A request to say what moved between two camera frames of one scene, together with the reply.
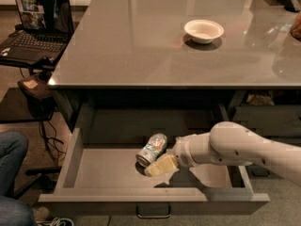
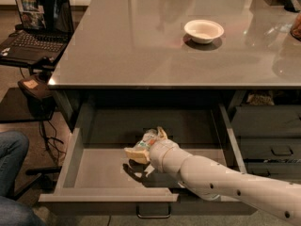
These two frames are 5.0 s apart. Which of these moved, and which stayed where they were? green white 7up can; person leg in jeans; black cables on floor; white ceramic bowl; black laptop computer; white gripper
Moved: white gripper; green white 7up can
Stayed: white ceramic bowl; black cables on floor; person leg in jeans; black laptop computer
